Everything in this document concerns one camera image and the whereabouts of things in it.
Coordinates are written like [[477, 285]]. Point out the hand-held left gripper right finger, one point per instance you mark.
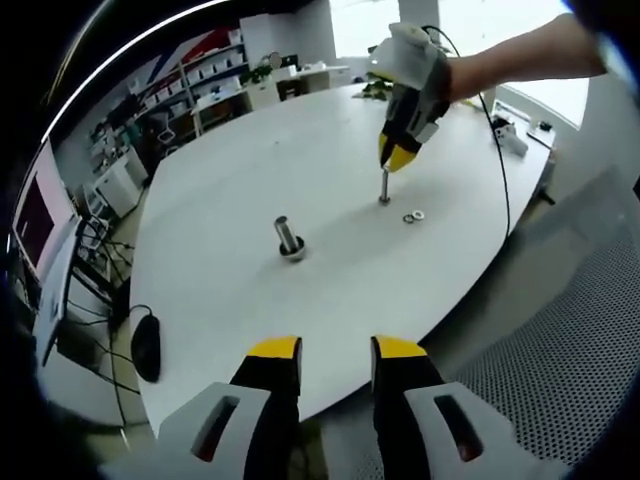
[[405, 400]]

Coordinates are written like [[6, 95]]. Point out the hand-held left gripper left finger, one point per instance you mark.
[[270, 400]]

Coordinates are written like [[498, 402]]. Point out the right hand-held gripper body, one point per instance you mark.
[[405, 55]]

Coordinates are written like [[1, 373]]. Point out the thin threaded steel stud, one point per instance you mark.
[[384, 187]]

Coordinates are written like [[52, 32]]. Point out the thick threaded steel stud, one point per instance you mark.
[[285, 230]]

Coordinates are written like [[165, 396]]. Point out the large potted green plant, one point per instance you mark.
[[377, 91]]

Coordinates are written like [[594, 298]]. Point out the white game controller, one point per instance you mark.
[[510, 137]]

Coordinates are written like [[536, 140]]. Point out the black computer mouse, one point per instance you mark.
[[147, 350]]

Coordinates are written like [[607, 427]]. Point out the small potted green plant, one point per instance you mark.
[[256, 75]]

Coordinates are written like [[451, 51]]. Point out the white side desk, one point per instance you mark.
[[225, 100]]

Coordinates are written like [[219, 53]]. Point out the grey mesh office chair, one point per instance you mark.
[[565, 325]]

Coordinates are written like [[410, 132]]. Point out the storage shelf rack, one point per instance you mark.
[[200, 70]]

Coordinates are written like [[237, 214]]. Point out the white monitor desk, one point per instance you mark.
[[57, 300]]

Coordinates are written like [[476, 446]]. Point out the long curved ceiling light strip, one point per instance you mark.
[[110, 75]]

